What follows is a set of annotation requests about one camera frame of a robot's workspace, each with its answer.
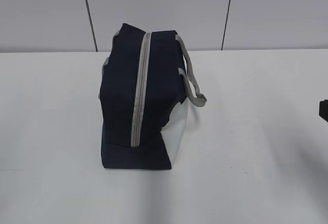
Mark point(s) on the navy blue lunch bag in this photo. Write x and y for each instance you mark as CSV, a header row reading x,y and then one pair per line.
x,y
147,83

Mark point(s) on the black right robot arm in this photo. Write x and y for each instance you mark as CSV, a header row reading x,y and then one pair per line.
x,y
323,109

